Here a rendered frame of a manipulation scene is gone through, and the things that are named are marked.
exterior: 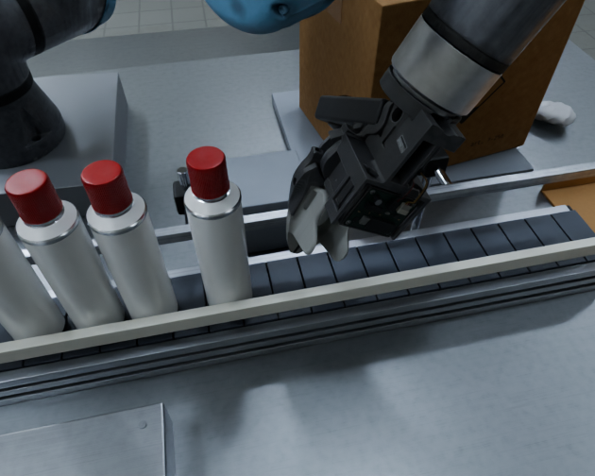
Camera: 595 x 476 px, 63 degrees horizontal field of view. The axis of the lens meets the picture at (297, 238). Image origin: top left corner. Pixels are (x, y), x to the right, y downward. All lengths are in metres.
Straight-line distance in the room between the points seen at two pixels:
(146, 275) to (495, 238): 0.43
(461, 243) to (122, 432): 0.44
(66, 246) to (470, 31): 0.36
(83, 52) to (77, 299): 0.78
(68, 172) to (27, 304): 0.28
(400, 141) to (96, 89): 0.64
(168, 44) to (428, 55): 0.87
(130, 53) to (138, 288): 0.75
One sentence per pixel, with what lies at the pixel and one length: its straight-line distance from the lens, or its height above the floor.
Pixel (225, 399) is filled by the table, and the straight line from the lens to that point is 0.57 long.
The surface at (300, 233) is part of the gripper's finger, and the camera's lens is 0.47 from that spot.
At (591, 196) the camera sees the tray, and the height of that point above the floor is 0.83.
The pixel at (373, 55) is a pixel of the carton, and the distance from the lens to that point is 0.61.
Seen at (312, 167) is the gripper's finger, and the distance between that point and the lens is 0.44.
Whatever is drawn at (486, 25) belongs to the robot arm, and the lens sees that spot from 0.37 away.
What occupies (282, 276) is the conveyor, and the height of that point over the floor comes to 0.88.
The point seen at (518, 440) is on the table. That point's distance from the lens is 0.59.
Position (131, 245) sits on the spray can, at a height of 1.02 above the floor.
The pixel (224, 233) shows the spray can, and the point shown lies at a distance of 0.45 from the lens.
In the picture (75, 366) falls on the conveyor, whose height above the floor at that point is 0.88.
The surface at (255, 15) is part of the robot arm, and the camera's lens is 0.28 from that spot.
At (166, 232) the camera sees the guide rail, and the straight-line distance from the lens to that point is 0.53.
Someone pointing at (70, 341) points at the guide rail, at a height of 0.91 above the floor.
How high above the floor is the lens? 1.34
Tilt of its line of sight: 48 degrees down
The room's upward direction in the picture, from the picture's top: straight up
